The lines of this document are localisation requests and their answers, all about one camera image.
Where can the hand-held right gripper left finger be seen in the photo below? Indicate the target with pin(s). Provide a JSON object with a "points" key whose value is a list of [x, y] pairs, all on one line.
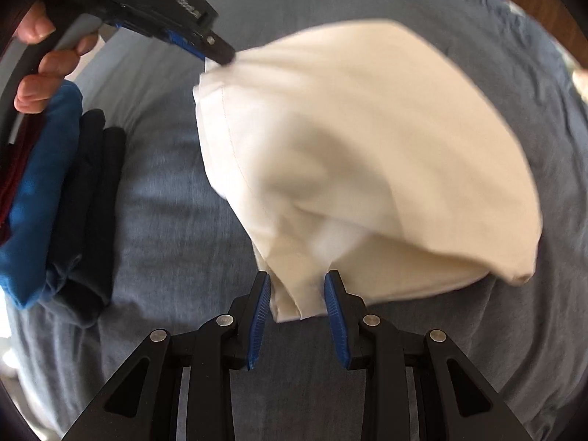
{"points": [[258, 317]]}

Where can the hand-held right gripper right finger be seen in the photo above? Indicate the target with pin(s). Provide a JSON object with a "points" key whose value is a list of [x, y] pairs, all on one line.
{"points": [[335, 319]]}

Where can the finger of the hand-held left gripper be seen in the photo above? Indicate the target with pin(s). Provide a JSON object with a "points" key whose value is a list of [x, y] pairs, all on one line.
{"points": [[220, 48], [186, 43]]}

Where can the cream pants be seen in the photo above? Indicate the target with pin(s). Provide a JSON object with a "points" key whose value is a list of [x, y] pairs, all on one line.
{"points": [[367, 156]]}

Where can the person's left hand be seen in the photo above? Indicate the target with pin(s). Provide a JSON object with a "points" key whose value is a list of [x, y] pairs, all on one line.
{"points": [[39, 92]]}

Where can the blue-grey bed blanket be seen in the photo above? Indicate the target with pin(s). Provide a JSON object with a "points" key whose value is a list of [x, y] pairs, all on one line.
{"points": [[174, 220]]}

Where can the black folded garment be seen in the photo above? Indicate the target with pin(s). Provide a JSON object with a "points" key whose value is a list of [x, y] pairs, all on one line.
{"points": [[108, 220]]}

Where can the navy folded garment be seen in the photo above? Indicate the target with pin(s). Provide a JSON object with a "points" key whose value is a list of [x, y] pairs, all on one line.
{"points": [[76, 202]]}

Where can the blue folded garment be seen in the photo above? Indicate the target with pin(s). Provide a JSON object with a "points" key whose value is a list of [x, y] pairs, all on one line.
{"points": [[41, 183]]}

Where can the red folded garment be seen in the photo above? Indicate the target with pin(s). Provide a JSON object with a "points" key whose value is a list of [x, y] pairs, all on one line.
{"points": [[14, 161]]}

